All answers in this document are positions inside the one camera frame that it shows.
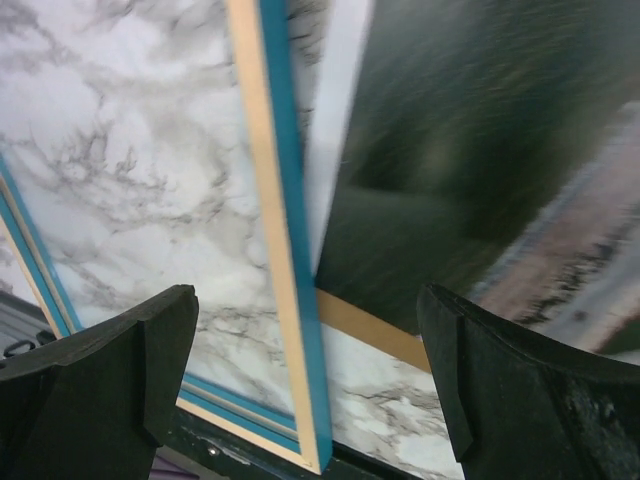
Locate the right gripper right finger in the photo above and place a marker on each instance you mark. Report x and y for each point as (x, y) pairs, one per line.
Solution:
(519, 405)

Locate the aerial landscape photo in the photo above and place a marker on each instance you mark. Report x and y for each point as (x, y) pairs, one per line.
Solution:
(491, 147)

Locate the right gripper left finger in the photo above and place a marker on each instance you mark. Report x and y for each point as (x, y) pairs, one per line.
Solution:
(98, 404)

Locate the light wooden picture frame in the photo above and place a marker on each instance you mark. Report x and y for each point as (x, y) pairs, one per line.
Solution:
(152, 143)

